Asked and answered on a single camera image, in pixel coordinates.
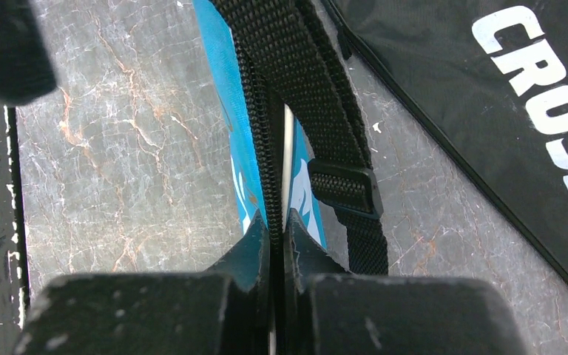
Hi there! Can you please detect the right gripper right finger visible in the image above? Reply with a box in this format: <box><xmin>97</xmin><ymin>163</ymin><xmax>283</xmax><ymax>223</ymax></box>
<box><xmin>283</xmin><ymin>210</ymin><xmax>527</xmax><ymax>354</ymax></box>

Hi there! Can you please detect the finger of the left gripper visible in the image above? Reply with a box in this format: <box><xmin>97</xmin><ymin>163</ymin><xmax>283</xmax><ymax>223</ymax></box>
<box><xmin>0</xmin><ymin>0</ymin><xmax>57</xmax><ymax>106</ymax></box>

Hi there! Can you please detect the blue Sport racket bag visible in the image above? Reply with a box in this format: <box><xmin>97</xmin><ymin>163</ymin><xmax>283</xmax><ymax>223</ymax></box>
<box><xmin>194</xmin><ymin>1</ymin><xmax>388</xmax><ymax>354</ymax></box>

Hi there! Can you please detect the black Crossway racket bag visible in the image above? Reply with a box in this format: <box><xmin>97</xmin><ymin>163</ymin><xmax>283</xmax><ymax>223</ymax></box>
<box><xmin>324</xmin><ymin>1</ymin><xmax>568</xmax><ymax>285</ymax></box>

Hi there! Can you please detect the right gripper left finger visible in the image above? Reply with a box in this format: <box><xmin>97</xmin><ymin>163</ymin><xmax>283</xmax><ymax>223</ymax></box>
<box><xmin>13</xmin><ymin>214</ymin><xmax>269</xmax><ymax>354</ymax></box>

